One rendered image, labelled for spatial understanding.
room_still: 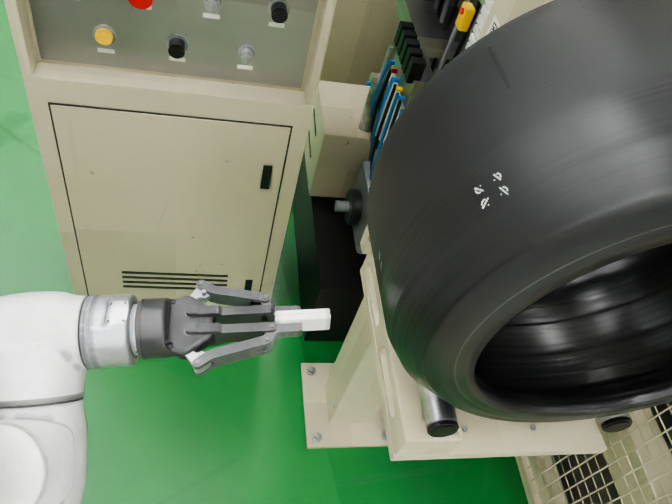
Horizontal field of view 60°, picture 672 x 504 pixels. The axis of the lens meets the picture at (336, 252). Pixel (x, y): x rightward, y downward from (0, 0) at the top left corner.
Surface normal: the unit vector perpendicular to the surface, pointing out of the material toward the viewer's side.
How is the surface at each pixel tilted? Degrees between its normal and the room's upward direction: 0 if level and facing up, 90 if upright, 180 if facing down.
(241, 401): 0
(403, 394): 0
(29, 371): 35
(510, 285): 86
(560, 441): 0
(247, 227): 90
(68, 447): 62
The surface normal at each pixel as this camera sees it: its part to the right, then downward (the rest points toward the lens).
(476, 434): 0.21, -0.61
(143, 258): 0.11, 0.79
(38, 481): 0.55, -0.01
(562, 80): -0.46, -0.50
